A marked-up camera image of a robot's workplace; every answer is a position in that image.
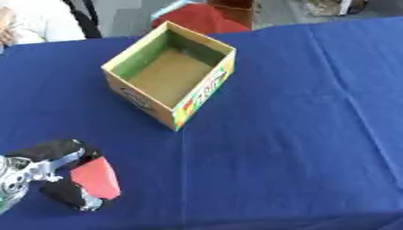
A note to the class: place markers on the person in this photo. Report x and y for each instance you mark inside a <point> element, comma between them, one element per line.
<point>36,21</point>

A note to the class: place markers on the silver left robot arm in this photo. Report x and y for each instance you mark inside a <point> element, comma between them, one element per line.
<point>13,179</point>

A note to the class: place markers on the tan cardboard box green inside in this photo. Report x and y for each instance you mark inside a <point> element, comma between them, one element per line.
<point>170,72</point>

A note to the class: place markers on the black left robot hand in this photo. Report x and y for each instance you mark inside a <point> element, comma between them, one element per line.
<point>65,149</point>

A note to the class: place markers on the red block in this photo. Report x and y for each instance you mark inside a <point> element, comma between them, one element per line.
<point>97,178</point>

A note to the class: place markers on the red chair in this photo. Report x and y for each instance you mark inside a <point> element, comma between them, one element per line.
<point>202,18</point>

